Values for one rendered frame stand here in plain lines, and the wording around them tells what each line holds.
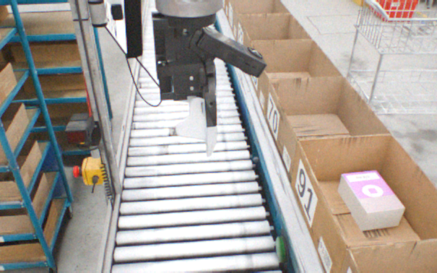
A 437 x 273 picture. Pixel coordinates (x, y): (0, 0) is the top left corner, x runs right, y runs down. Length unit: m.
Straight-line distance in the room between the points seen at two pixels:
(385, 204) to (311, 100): 0.58
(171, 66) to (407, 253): 0.66
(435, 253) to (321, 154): 0.41
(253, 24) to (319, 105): 0.79
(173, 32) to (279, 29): 1.74
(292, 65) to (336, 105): 0.40
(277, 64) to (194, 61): 1.36
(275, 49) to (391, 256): 1.17
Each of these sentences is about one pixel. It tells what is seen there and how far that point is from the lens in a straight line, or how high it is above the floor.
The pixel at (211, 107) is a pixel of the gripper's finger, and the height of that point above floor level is 1.42.
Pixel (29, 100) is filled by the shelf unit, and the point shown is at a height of 0.54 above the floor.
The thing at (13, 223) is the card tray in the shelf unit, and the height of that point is 0.39.
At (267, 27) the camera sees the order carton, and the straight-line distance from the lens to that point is 2.23.
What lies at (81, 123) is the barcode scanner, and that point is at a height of 1.09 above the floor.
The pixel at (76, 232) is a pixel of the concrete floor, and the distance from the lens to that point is 2.39.
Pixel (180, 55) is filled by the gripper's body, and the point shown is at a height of 1.48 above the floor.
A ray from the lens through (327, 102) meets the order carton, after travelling 1.58.
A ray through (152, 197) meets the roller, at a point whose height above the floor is 0.74.
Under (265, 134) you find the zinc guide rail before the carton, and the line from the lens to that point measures 1.44.
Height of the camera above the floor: 1.69
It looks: 35 degrees down
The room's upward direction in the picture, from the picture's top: straight up
